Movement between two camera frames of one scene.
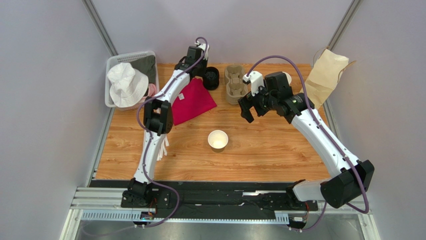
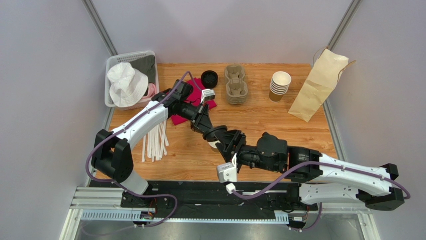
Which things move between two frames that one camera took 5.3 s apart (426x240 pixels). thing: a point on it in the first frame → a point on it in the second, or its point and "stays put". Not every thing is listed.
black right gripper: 252,101 → 233,145
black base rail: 169,195 stays put
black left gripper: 202,74 → 202,120
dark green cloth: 147,65 stays put
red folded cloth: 194,100 stays put
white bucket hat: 128,85 stays put
